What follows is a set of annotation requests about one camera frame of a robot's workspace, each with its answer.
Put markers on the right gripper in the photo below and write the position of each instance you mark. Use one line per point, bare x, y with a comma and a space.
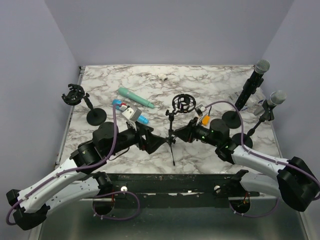
188, 132

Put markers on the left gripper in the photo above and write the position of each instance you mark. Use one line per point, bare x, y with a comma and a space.
152, 142

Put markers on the orange tape measure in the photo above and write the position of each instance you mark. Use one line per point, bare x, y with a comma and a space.
206, 118

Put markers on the blue microphone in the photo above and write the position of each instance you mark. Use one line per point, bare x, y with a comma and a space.
143, 120

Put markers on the black tripod shock-mount stand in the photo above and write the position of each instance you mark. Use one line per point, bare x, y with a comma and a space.
181, 103

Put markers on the mint green microphone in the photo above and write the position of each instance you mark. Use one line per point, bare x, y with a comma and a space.
132, 96

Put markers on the black round-base shock-mount stand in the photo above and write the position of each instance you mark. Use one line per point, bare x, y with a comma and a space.
76, 95

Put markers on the black microphone silver grille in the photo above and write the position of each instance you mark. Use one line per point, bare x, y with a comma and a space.
252, 83

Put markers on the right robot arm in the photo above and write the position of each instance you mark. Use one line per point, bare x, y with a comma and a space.
289, 180

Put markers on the white pipe elbow fitting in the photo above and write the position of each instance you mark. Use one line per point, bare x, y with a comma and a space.
163, 77

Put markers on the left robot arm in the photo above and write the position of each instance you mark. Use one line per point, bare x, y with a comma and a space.
76, 179

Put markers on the black round-base stand front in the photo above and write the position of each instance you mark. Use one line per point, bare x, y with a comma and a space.
266, 115

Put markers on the grey microphone silver grille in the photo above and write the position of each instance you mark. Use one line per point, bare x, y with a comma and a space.
276, 98

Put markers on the clear plastic screw box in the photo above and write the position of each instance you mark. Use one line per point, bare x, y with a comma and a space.
254, 100

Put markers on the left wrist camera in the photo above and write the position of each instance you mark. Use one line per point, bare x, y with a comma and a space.
131, 114

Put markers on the black mounting rail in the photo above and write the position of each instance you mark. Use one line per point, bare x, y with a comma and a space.
162, 191

